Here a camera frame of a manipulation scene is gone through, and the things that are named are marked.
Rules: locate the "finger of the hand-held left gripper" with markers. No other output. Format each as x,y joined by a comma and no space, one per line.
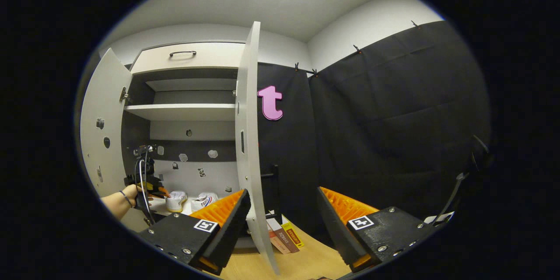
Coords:
157,189

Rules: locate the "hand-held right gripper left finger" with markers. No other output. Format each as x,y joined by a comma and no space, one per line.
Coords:
229,227

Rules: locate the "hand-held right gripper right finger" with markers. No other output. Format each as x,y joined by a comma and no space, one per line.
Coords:
337,227

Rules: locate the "white shoe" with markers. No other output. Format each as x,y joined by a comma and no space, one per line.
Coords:
176,201
204,201

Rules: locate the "white shoe cabinet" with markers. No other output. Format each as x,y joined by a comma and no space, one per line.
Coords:
192,175

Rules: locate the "white cabinet door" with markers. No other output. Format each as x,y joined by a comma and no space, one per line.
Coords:
105,109
250,140

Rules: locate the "white cabinet drawer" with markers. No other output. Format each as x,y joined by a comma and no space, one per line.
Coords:
210,59

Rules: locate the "dark wristband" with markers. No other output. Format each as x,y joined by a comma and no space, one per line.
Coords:
127,199

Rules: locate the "yellow cardboard box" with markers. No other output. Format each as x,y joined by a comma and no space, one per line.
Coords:
294,234

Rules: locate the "brown cardboard box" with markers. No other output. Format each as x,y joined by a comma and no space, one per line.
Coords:
282,238

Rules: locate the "white flat object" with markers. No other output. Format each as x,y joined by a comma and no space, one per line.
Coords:
439,217

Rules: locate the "black backdrop cloth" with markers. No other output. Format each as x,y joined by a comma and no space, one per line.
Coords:
385,118

